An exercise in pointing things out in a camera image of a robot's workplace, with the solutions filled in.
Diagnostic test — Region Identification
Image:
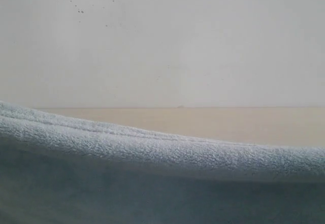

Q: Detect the light blue fleece towel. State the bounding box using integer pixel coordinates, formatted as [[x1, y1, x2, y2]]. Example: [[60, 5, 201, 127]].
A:
[[1, 102, 324, 223]]

